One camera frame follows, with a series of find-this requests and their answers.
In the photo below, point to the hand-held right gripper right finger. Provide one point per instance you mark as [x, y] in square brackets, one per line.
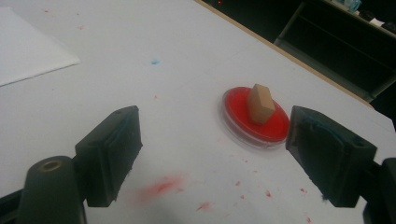
[330, 155]

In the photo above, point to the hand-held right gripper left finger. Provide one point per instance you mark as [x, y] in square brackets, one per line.
[109, 155]

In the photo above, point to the wooden stamp block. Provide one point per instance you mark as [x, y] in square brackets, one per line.
[260, 105]

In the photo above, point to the round red ink pad dish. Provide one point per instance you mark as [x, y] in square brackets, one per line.
[238, 109]

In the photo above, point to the dark metal shelf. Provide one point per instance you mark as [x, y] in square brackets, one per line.
[336, 46]

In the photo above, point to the white table cover board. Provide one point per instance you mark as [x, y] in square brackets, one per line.
[186, 56]

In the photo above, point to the white paper sheet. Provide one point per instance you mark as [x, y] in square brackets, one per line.
[28, 53]

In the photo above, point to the teal object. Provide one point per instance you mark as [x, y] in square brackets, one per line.
[351, 4]

